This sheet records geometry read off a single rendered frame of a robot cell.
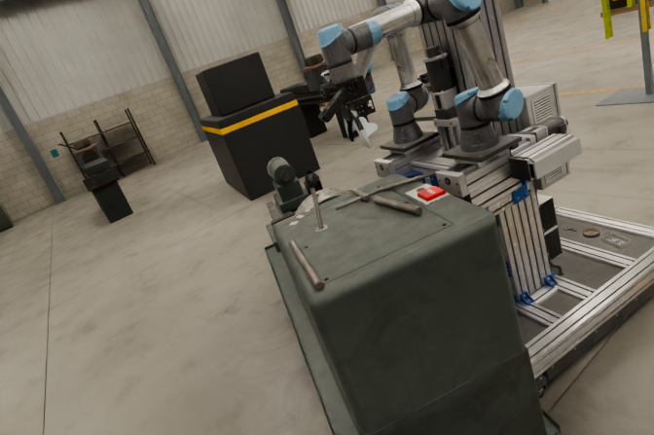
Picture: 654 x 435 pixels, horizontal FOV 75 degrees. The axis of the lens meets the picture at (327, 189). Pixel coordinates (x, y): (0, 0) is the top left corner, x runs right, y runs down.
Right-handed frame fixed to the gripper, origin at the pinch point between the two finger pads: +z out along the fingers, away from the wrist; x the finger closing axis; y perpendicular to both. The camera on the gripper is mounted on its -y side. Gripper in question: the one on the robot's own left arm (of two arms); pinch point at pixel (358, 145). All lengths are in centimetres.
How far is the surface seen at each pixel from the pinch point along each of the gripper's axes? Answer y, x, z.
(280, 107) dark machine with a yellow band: 54, 504, 32
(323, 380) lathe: -38, 18, 88
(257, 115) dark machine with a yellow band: 17, 498, 30
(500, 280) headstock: 10, -43, 33
